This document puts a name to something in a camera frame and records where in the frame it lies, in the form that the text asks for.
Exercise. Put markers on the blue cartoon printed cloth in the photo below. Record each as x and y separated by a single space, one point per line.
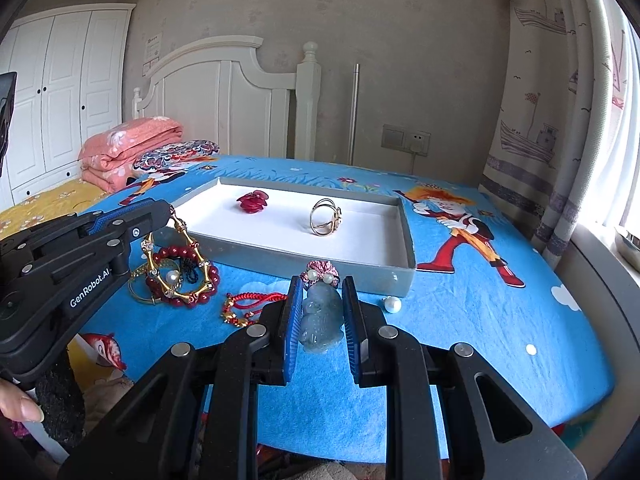
475 320

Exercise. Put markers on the person's left hand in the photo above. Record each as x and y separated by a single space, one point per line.
15 407

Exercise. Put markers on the wall socket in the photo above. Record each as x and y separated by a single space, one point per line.
422 135

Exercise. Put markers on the black flat device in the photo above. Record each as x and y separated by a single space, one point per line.
6 120

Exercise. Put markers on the white wardrobe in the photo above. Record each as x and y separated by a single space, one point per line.
60 85

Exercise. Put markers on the grey window sill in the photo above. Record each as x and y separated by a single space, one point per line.
610 320

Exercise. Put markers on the folded pink quilt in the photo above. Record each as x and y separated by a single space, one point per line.
130 145

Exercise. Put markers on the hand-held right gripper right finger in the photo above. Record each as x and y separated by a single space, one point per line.
352 320

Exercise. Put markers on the metal pole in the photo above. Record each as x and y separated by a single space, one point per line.
354 110

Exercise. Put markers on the ship printed curtain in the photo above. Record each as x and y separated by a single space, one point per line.
560 110

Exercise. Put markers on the jade pendant with pink knot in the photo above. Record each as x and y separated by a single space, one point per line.
317 320

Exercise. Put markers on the thin gold bangle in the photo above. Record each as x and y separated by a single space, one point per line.
136 275

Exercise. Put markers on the yellow flowered bed sheet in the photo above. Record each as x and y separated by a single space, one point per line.
40 210

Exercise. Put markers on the patterned round pillow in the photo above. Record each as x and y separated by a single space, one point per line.
175 155

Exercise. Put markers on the wall switch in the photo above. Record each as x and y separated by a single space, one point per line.
393 136

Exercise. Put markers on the white wooden headboard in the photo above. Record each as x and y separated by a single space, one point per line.
225 95

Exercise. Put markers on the grey cardboard tray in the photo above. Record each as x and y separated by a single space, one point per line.
280 230

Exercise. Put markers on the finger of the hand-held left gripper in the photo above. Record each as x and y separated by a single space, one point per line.
120 215
145 225

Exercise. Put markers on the paper wall notice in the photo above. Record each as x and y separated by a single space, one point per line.
152 55

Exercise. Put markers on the shiny metal dish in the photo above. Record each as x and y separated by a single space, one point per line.
629 242

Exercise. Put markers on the white plug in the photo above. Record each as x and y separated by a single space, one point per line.
415 145

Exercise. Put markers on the gold bamboo bangle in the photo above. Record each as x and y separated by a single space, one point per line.
197 255

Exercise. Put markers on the red flower ornament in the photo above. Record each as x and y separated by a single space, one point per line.
252 202

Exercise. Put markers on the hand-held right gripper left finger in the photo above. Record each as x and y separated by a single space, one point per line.
292 320

